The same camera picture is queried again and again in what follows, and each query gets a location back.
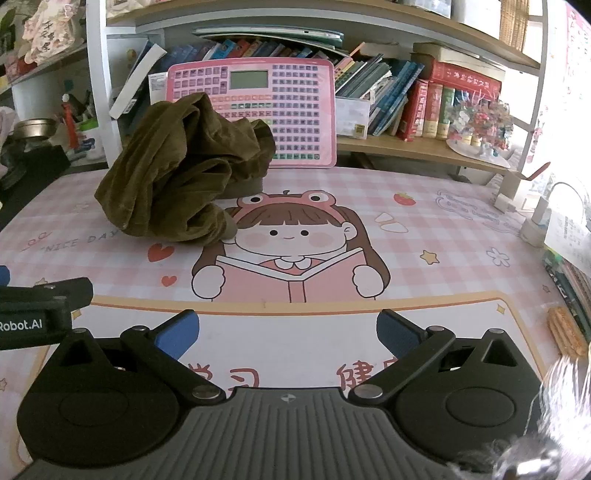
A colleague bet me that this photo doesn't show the round metal tin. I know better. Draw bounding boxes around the round metal tin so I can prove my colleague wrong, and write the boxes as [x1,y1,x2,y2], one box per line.
[10,118,60,153]

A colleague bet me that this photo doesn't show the red pencil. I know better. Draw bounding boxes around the red pencil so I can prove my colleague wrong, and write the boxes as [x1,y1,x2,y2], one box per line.
[519,162,551,182]

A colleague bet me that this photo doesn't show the red flat hardcover book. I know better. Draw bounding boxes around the red flat hardcover book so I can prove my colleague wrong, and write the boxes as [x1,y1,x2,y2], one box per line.
[431,60,502,99]

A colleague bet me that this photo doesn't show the pink learning tablet toy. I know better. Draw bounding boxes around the pink learning tablet toy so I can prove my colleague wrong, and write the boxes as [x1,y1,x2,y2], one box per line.
[166,58,338,169]

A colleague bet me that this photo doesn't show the colourful flower ornament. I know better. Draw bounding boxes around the colourful flower ornament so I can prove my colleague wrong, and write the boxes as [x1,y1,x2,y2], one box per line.
[445,92,514,169]

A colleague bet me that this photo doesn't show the white card box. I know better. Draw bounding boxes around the white card box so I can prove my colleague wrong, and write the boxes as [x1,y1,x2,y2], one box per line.
[335,95,372,140]

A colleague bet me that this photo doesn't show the red bottle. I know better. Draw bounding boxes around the red bottle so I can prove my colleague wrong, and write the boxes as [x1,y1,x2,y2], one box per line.
[61,93,82,149]

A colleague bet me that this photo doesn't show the orange ribbed object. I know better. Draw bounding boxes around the orange ribbed object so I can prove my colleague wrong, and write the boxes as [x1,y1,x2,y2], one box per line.
[547,307,588,357]

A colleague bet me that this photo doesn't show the red upright dictionary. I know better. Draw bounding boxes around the red upright dictionary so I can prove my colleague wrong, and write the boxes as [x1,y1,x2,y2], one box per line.
[398,79,428,142]
[422,82,445,139]

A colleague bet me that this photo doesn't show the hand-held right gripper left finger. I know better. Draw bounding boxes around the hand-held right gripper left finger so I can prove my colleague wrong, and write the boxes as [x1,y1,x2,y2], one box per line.
[51,309,227,403]

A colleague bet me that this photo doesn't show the white paper sheet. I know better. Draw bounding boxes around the white paper sheet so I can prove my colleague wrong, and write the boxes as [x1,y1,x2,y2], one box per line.
[544,203,591,274]

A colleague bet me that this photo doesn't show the stack of papers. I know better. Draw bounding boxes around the stack of papers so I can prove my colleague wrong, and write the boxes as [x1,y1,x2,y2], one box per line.
[542,249,591,343]

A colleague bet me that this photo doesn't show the white bookshelf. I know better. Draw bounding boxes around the white bookshelf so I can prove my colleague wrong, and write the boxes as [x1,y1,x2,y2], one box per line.
[0,0,555,208]

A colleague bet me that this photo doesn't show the fluffy white sleeve cuff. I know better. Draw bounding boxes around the fluffy white sleeve cuff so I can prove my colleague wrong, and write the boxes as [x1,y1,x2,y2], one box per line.
[443,346,591,480]

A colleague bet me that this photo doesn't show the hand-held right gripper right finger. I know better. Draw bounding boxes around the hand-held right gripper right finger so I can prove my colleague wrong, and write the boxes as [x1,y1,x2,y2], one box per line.
[347,308,530,407]

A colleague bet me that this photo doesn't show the cartoon printed desk mat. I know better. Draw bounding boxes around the cartoon printed desk mat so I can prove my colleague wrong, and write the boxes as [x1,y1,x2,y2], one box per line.
[0,165,571,467]

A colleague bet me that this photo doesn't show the white green pen cup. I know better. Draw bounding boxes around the white green pen cup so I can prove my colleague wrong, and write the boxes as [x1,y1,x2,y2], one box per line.
[76,117,109,162]

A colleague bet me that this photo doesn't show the white leaning book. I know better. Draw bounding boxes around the white leaning book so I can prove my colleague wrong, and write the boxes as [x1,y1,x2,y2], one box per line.
[108,39,168,119]

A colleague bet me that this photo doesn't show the white orange small box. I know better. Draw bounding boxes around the white orange small box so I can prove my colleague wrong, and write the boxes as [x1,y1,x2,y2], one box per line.
[148,71,170,105]

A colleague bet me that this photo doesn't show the wicker basket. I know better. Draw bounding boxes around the wicker basket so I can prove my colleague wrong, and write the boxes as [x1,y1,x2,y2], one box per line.
[499,0,530,43]

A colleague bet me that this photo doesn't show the row of blue paperback books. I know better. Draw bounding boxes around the row of blue paperback books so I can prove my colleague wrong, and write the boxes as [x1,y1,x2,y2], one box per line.
[203,39,426,139]

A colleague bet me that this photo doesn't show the olive green pants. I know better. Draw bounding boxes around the olive green pants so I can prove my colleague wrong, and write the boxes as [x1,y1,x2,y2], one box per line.
[93,91,278,243]

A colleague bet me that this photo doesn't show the patterned plush doll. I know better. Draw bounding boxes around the patterned plush doll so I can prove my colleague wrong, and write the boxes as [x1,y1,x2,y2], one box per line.
[22,0,83,66]

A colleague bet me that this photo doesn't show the cream thick book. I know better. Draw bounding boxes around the cream thick book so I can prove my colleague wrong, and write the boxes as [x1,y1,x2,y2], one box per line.
[411,42,507,75]

